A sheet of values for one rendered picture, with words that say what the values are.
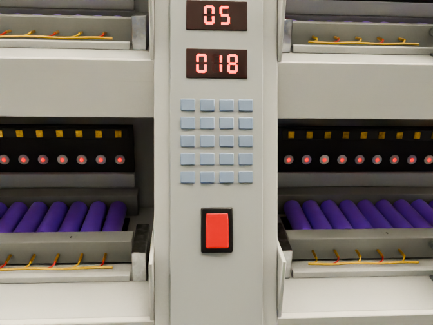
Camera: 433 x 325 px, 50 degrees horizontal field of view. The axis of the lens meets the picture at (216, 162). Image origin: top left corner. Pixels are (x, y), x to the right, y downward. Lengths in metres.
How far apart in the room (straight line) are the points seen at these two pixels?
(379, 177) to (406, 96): 0.18
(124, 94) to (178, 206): 0.10
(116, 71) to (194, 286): 0.17
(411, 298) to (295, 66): 0.21
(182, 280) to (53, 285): 0.12
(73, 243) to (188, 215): 0.12
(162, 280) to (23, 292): 0.12
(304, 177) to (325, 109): 0.17
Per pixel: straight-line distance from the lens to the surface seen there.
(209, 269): 0.36
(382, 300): 0.42
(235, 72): 0.35
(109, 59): 0.36
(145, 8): 0.58
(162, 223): 0.35
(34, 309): 0.40
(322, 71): 0.38
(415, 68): 0.40
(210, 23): 0.36
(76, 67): 0.37
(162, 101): 0.35
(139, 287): 0.41
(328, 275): 0.43
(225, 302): 0.36
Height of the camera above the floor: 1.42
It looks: level
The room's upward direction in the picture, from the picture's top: straight up
